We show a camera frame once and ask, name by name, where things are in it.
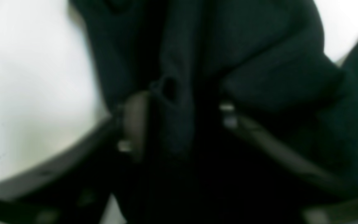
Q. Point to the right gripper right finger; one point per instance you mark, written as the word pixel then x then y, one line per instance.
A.
pixel 299 170

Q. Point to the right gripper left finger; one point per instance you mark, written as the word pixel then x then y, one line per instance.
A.
pixel 74 186

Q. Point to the black T-shirt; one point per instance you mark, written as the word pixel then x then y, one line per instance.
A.
pixel 267 58

